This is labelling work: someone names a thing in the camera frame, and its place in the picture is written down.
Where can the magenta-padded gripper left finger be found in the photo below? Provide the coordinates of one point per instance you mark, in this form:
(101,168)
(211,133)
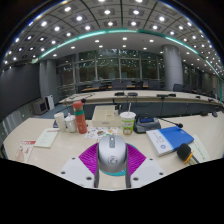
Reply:
(71,171)

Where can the red bottle with green band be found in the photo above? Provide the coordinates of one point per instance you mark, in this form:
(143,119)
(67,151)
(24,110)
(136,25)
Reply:
(80,120)

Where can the beige cardboard box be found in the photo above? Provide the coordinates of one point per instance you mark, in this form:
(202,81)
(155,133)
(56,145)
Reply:
(105,116)

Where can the green white cup with straw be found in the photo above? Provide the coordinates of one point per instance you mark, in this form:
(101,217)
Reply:
(128,124)

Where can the grey box appliance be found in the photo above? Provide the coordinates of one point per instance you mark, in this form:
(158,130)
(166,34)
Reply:
(39,107)

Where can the blue white book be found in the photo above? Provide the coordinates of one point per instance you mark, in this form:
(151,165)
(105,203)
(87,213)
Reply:
(173,137)

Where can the dark office chairs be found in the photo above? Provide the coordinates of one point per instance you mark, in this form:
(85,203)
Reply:
(118,84)

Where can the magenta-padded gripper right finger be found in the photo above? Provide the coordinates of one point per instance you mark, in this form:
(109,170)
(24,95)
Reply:
(150,171)

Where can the silver grey computer mouse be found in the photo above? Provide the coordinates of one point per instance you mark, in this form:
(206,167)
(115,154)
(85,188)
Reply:
(112,153)

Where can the black gooseneck microphone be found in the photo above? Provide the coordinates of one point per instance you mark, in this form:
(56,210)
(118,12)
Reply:
(179,125)

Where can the ceiling lights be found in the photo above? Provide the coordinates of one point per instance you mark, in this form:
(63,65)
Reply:
(79,18)

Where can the white booklet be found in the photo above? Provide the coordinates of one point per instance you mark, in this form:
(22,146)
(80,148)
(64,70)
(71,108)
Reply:
(46,137)

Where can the white paper cup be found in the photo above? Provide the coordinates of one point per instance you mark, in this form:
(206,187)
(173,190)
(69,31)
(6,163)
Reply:
(60,121)

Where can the white standing appliance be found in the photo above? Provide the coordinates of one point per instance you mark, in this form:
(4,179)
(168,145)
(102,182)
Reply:
(50,102)

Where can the black desk conference console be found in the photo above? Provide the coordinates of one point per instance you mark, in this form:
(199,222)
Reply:
(146,124)

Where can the white printed paper sheet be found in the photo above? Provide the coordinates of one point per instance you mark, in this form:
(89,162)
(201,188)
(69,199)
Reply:
(201,148)

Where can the colourful sticker sheet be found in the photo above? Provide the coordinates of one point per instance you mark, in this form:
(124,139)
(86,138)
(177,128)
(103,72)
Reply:
(96,132)

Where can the red white leaflet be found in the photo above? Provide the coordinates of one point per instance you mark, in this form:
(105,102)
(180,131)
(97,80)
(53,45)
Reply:
(25,150)

